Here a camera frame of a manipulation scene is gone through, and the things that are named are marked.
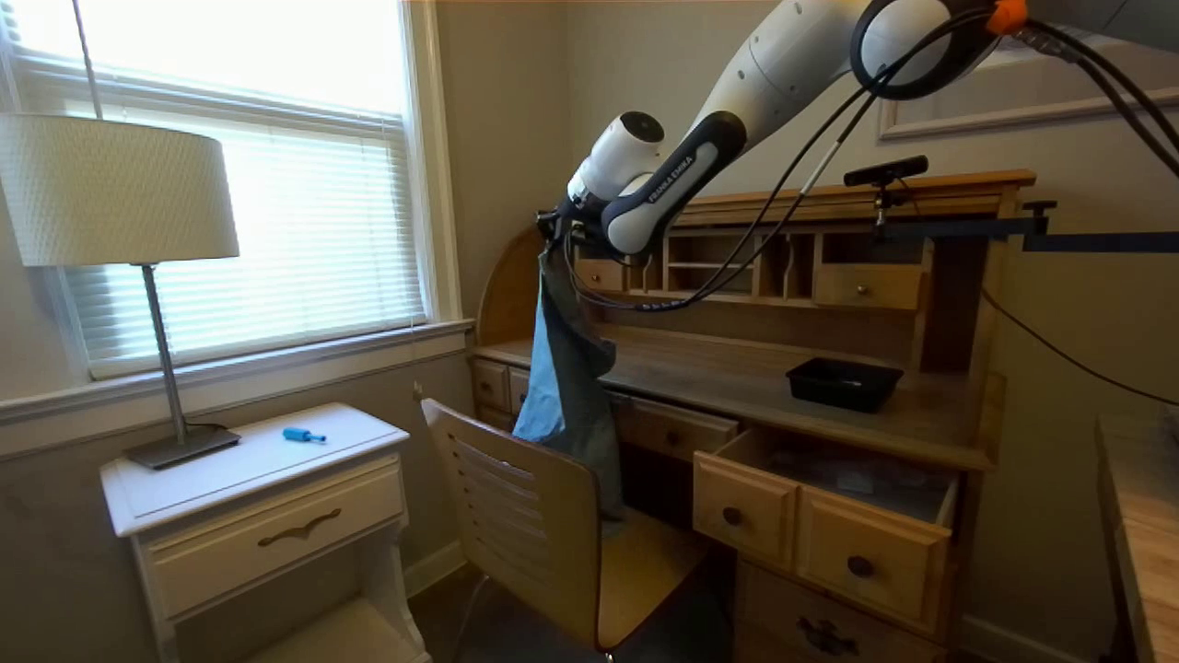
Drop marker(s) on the white nightstand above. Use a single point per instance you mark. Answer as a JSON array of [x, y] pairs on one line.
[[230, 523]]

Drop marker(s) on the white window blinds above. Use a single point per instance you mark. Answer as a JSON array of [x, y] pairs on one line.
[[320, 135]]

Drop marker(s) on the black camera on desk top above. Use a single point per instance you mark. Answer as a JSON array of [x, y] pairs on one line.
[[891, 172]]

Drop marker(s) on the wooden roll-top desk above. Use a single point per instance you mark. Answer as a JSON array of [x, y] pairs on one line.
[[854, 529]]

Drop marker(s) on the blue cloth sheet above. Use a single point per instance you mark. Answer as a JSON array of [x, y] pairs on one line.
[[567, 398]]

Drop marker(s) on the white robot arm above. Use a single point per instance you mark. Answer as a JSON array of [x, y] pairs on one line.
[[623, 193]]

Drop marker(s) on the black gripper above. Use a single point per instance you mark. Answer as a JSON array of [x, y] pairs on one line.
[[574, 230]]

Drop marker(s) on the black plastic tray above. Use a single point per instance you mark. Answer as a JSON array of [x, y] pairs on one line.
[[841, 386]]

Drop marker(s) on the light wooden slatted chair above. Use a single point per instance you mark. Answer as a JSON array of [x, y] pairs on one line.
[[530, 523]]

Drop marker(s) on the white table lamp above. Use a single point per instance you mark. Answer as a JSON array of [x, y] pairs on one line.
[[112, 193]]

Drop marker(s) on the small blue object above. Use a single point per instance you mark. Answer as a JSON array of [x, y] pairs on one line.
[[303, 436]]

